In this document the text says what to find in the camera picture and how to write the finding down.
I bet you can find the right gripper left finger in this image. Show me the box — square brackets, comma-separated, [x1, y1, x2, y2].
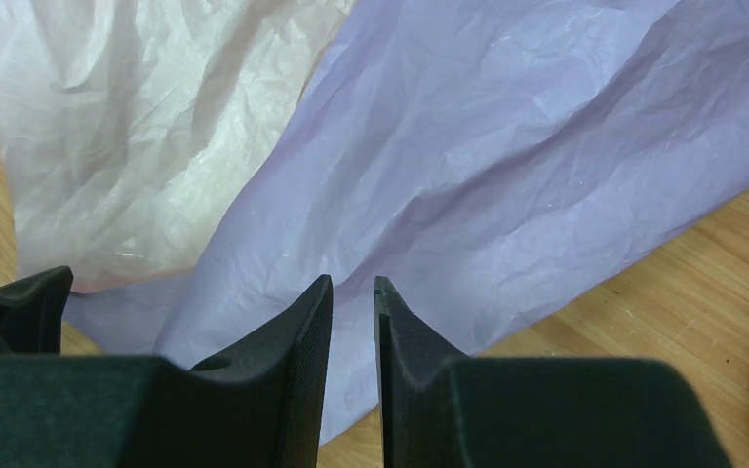
[0, 275, 333, 467]

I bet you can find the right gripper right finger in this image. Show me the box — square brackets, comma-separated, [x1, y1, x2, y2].
[374, 277, 730, 467]

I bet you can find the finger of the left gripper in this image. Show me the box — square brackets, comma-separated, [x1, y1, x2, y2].
[0, 266, 73, 354]

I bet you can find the pink wrapping paper sheet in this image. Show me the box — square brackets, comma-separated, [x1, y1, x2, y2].
[0, 1, 352, 293]

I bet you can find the purple wrapping paper sheet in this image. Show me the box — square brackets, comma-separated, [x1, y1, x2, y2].
[64, 1, 749, 441]

